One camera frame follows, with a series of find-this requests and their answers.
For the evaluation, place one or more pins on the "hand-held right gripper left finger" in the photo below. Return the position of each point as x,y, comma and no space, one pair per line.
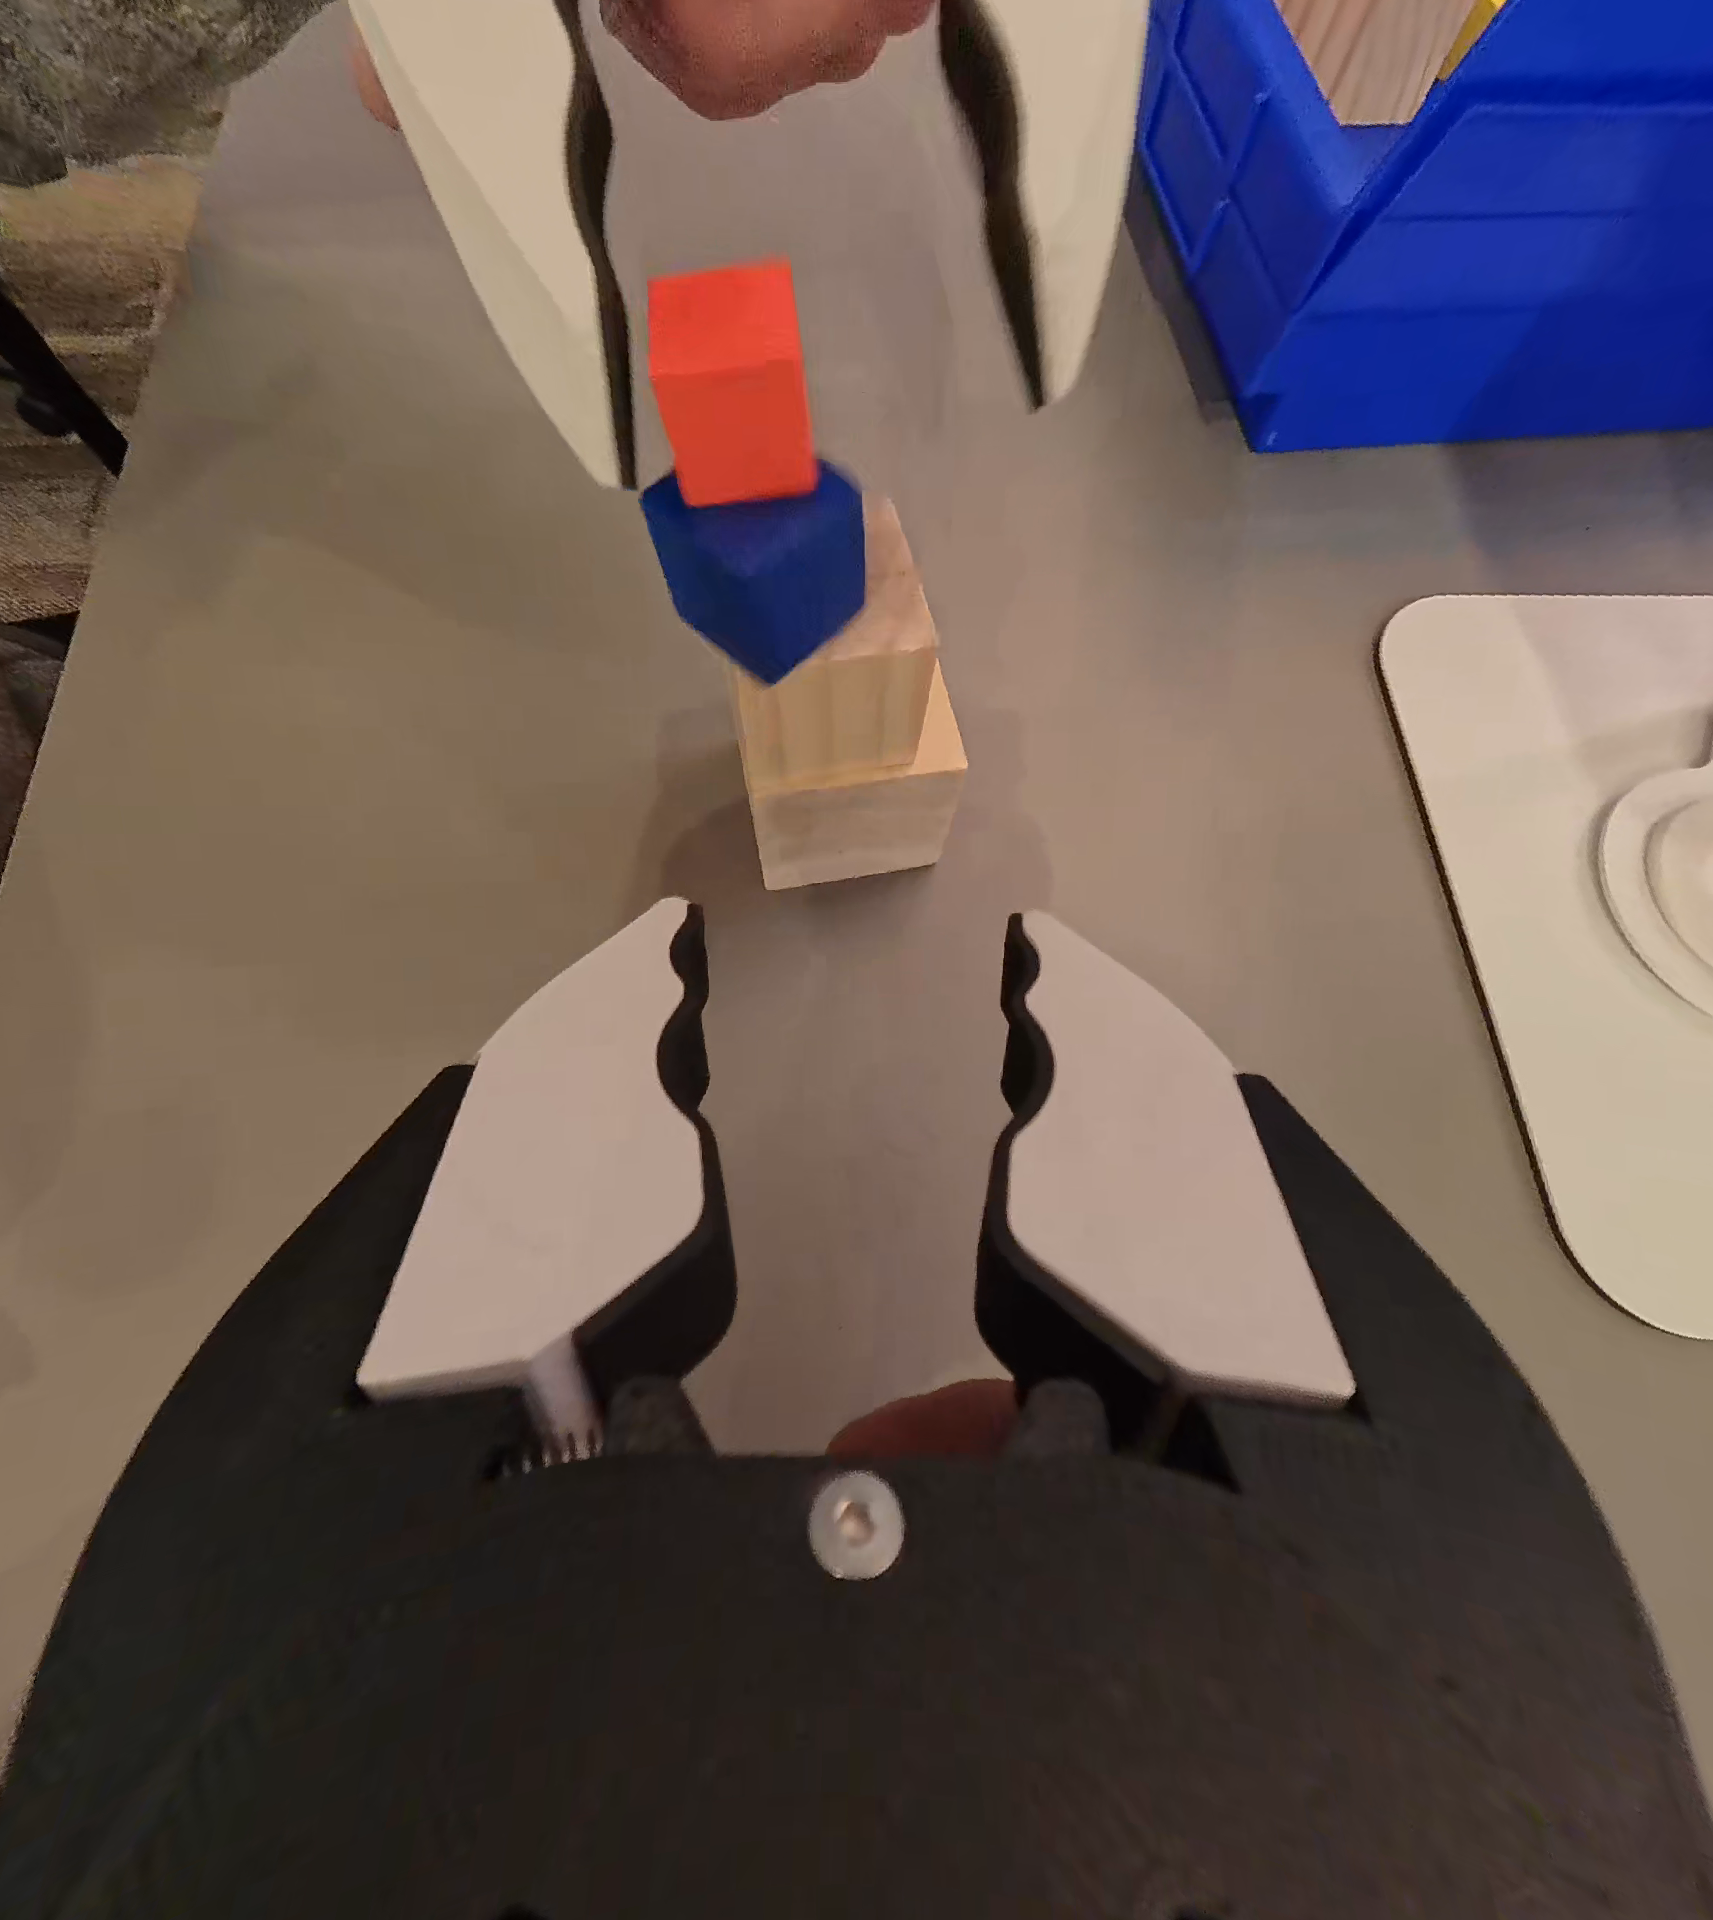
541,1200

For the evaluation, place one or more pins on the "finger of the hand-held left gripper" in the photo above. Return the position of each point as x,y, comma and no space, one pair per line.
1082,150
497,180

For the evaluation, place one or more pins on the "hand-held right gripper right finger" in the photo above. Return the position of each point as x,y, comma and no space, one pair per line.
1172,1214

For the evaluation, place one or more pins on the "red wooden cube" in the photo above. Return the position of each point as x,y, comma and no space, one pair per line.
728,382

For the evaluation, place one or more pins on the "blue wooden cube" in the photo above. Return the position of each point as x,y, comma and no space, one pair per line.
759,578

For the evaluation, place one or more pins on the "natural wooden cube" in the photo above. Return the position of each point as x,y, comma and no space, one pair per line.
858,833
871,704

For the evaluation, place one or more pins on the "person's left forearm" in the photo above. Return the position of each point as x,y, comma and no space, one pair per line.
77,75

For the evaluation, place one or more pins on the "person's left hand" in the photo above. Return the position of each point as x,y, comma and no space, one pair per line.
767,53

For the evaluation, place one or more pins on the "pale wooden block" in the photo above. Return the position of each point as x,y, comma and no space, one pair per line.
1374,61

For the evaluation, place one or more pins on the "yellow block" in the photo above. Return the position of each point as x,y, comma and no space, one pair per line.
1473,30

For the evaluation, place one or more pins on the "blue plastic bin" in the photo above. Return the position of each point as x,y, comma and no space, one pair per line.
1516,284

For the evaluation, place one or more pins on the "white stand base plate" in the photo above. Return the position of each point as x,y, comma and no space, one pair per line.
1516,841

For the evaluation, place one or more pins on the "black chair frame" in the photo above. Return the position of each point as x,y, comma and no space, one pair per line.
0,345

